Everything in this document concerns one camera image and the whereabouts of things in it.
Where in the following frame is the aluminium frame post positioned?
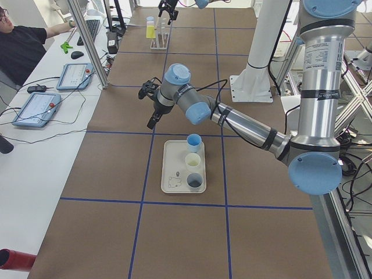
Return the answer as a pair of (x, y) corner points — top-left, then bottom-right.
(67, 0), (109, 89)

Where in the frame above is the light blue cup front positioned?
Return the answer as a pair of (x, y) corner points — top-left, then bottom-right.
(146, 16), (155, 25)

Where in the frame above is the green plastic part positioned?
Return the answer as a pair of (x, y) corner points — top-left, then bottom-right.
(60, 41), (73, 54)

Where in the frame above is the cream plastic tray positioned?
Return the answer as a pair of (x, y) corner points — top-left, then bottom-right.
(160, 140), (206, 194)

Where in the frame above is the black keyboard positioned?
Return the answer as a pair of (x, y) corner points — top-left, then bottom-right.
(85, 19), (101, 42)

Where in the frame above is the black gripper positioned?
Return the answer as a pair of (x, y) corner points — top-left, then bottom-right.
(158, 0), (178, 25)
(138, 77), (172, 130)

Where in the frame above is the white wire cup rack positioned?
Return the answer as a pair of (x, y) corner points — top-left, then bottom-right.
(150, 17), (170, 50)

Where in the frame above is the person in black shirt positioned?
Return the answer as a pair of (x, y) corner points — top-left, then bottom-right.
(1, 8), (76, 85)

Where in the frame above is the light blue cup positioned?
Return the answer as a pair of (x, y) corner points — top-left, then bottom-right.
(146, 16), (155, 25)
(187, 134), (202, 153)

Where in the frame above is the black computer mouse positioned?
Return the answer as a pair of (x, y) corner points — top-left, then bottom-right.
(70, 51), (84, 60)

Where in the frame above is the black power adapter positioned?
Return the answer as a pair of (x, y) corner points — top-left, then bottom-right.
(27, 85), (47, 94)

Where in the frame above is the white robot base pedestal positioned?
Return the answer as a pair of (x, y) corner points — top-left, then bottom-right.
(230, 0), (292, 103)

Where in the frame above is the cream white cup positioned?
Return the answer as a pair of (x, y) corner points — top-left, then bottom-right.
(185, 153), (201, 173)

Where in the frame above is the grey cup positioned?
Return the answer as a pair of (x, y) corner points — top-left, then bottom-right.
(187, 173), (203, 192)

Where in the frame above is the grey teach pendant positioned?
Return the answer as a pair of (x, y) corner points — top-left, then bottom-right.
(56, 63), (94, 91)
(12, 92), (62, 128)

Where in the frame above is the red thermos bottle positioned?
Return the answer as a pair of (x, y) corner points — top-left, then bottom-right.
(1, 249), (37, 272)

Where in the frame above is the dark box with label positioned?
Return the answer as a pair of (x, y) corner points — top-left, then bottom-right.
(106, 31), (119, 54)

